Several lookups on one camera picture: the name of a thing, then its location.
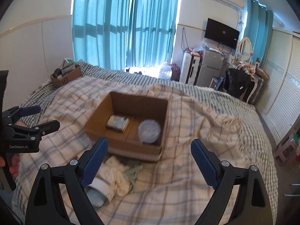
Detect white tape roll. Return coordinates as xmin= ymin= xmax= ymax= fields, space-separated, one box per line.
xmin=85 ymin=177 xmax=115 ymax=208

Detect white socks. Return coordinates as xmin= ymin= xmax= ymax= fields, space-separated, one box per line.
xmin=97 ymin=155 xmax=131 ymax=197

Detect black jacket on chair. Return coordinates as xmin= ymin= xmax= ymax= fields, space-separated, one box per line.
xmin=224 ymin=68 xmax=251 ymax=98

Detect white louvered wardrobe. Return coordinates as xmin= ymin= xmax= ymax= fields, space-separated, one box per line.
xmin=256 ymin=28 xmax=299 ymax=144

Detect pink plastic stool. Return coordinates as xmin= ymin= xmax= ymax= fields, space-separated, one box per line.
xmin=274 ymin=134 xmax=299 ymax=167

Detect middle teal curtain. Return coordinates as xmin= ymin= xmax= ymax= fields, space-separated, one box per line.
xmin=126 ymin=0 xmax=179 ymax=68

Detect white plastic bag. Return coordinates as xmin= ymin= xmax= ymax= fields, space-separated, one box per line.
xmin=158 ymin=61 xmax=172 ymax=80

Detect teal curtain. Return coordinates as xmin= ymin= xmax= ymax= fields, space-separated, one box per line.
xmin=126 ymin=0 xmax=179 ymax=68
xmin=244 ymin=0 xmax=274 ymax=67
xmin=72 ymin=0 xmax=131 ymax=71

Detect silver mini fridge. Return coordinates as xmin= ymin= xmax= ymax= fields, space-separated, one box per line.
xmin=196 ymin=49 xmax=227 ymax=87

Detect plaid blanket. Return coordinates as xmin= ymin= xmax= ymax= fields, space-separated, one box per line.
xmin=13 ymin=77 xmax=250 ymax=224

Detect white suitcase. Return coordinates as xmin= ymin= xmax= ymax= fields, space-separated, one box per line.
xmin=179 ymin=52 xmax=200 ymax=85

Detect open cardboard box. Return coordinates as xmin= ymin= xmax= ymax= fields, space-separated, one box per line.
xmin=84 ymin=91 xmax=169 ymax=162

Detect oval vanity mirror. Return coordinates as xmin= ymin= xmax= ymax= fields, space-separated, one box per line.
xmin=235 ymin=37 xmax=253 ymax=62

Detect green checked bed sheet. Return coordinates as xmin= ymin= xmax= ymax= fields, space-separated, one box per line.
xmin=13 ymin=61 xmax=278 ymax=224

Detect left teal curtain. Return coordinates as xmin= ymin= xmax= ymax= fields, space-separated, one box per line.
xmin=72 ymin=0 xmax=131 ymax=71

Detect clear plastic round container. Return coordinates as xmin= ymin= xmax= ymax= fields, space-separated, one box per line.
xmin=137 ymin=119 xmax=161 ymax=144

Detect small cardboard box with clutter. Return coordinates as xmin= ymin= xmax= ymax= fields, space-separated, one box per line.
xmin=50 ymin=58 xmax=82 ymax=88

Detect black wall television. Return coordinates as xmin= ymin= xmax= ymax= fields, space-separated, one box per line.
xmin=204 ymin=18 xmax=239 ymax=49

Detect right teal curtain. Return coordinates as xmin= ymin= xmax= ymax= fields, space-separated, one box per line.
xmin=244 ymin=0 xmax=274 ymax=67

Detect blue white tissue pack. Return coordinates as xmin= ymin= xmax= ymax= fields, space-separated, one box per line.
xmin=106 ymin=115 xmax=129 ymax=132

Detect person's left hand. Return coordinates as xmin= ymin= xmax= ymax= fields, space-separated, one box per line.
xmin=0 ymin=153 xmax=20 ymax=178

